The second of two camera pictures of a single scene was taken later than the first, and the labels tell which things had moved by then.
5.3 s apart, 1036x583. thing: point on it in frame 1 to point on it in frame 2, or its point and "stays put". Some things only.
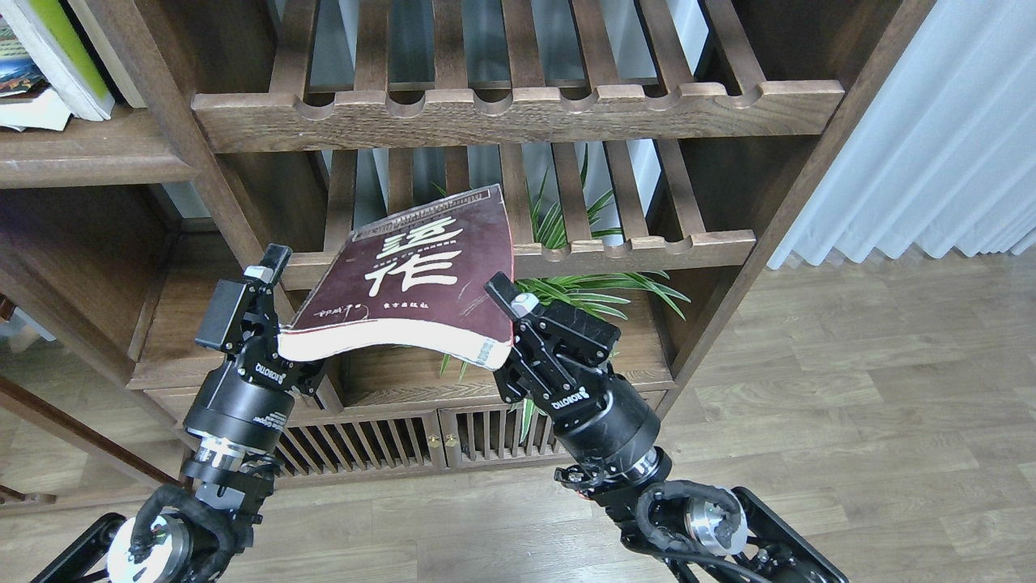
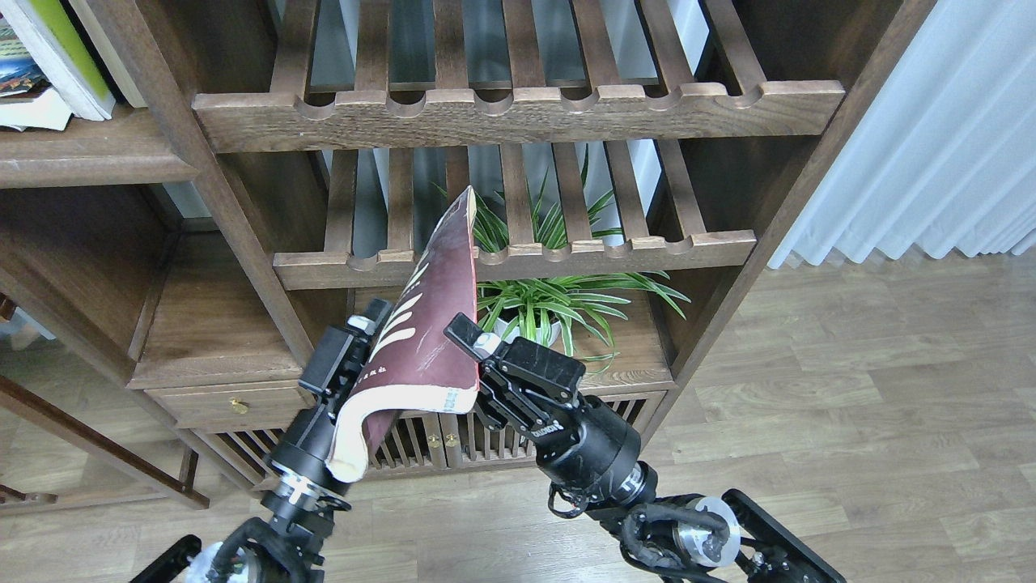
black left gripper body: x=241 y=411 to x=305 y=486
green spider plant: x=608 y=288 stays put
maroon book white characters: x=417 y=278 to x=415 y=368
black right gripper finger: x=516 y=305 to x=471 y=338
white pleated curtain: x=945 y=154 stays put
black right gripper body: x=559 y=359 to x=589 y=452
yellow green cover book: x=63 y=58 stays put
